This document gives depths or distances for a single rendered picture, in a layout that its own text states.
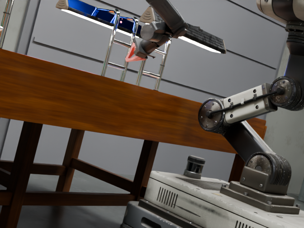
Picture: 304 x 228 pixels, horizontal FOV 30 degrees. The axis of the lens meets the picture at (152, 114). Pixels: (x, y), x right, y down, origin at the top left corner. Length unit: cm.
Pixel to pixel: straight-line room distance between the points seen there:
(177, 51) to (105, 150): 112
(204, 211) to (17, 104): 71
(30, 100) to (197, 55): 377
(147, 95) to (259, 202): 54
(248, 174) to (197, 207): 21
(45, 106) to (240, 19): 420
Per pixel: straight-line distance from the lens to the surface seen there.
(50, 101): 172
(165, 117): 215
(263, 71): 615
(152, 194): 209
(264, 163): 198
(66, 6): 284
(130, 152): 499
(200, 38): 274
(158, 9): 185
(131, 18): 304
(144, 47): 207
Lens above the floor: 75
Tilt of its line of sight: 2 degrees down
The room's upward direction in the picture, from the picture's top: 15 degrees clockwise
